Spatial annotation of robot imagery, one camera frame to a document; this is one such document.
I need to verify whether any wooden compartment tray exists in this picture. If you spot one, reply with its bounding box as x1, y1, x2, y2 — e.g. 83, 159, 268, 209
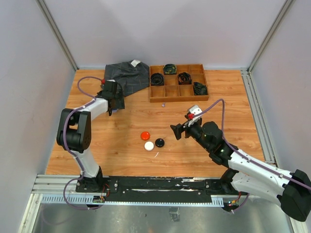
149, 64, 209, 103

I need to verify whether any dark green rolled tie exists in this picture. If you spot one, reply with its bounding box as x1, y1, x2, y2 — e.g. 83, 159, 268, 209
193, 82, 208, 96

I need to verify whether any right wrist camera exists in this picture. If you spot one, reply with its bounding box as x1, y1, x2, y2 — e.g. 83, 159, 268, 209
186, 105, 203, 127

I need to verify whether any white earbud case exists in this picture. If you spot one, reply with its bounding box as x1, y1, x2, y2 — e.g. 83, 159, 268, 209
144, 141, 155, 151

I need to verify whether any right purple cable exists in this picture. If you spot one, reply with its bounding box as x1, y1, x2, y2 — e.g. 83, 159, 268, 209
188, 98, 311, 191

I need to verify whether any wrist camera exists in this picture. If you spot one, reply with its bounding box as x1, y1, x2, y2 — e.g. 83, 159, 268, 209
101, 79, 114, 85
186, 105, 203, 127

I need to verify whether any orange earbud case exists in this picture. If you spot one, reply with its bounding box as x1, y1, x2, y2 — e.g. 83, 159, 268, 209
140, 131, 151, 141

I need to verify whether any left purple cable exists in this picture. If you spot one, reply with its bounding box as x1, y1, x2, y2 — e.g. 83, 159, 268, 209
62, 76, 105, 211

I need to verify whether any black rolled belt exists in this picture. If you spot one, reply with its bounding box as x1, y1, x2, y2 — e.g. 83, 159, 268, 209
150, 73, 164, 86

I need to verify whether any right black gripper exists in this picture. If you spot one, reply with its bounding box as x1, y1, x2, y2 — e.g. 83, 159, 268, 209
170, 117, 211, 151

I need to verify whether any black earbud case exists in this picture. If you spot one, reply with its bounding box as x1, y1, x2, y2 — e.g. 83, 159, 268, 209
155, 138, 165, 148

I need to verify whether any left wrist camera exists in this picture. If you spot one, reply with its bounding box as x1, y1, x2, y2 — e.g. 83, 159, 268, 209
101, 79, 114, 85

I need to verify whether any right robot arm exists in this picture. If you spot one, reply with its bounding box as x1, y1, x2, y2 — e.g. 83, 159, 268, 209
170, 120, 311, 222

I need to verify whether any purple cable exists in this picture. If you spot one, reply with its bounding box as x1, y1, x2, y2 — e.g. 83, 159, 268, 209
62, 76, 105, 211
188, 98, 311, 191

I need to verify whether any brown rolled belt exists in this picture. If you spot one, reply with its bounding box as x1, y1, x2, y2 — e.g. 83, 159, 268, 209
178, 72, 192, 85

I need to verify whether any green patterned rolled tie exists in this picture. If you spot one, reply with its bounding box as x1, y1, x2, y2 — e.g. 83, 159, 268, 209
163, 64, 177, 75

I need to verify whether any grey checked cloth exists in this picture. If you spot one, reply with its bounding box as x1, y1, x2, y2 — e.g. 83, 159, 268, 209
104, 60, 150, 97

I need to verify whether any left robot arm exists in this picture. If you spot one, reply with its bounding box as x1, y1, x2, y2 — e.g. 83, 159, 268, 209
56, 80, 125, 192

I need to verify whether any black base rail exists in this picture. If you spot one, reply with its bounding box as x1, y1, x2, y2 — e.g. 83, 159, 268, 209
75, 176, 238, 204

